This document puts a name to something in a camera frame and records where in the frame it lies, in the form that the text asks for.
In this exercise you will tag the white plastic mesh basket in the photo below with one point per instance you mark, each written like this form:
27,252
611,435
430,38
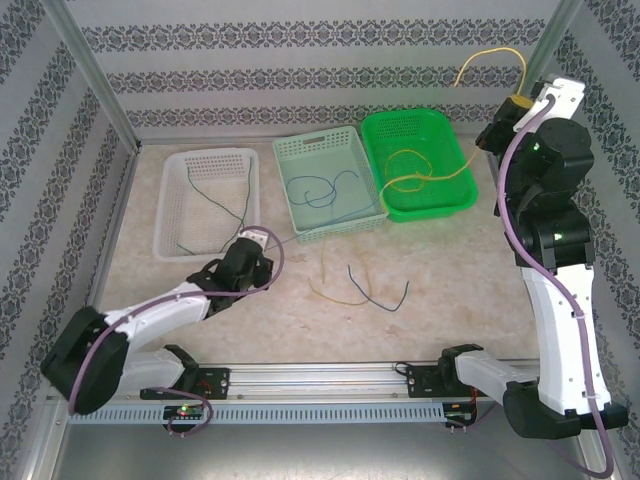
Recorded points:
200,220

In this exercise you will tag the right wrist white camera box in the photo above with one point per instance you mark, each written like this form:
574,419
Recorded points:
567,92

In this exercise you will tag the aluminium mounting rail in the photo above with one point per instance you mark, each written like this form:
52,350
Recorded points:
320,380

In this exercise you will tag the pale green plastic basket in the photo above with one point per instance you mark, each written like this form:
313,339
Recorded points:
320,155

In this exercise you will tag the aluminium frame post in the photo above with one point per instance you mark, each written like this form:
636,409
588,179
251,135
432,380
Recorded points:
90,70
550,45

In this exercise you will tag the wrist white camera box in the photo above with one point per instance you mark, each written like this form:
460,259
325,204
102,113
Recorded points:
256,237
567,92

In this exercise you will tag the bright green plastic basket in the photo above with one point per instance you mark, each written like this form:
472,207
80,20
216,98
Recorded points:
450,150

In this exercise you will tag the left aluminium frame post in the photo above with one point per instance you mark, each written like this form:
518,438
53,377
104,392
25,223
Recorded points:
90,70

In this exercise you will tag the aluminium table side rail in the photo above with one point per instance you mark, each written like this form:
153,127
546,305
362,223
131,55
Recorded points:
112,225

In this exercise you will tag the grey metal front panel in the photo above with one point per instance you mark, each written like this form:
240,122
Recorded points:
320,450

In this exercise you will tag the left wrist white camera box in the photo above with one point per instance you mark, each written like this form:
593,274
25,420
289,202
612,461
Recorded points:
256,237

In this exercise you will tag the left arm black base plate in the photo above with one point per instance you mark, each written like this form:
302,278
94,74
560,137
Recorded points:
220,382

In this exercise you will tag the circuit board with green light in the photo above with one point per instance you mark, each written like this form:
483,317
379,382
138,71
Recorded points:
185,411

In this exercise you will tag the right aluminium frame post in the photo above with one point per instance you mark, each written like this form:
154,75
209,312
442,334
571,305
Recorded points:
550,45

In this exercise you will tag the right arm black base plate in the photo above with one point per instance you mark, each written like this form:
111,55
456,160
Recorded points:
420,382

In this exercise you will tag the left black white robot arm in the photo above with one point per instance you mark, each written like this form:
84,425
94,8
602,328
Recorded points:
160,312

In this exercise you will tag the small dark circuit board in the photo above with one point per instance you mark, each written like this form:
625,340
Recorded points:
460,419

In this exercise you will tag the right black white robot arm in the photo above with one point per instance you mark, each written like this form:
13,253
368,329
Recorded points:
560,325

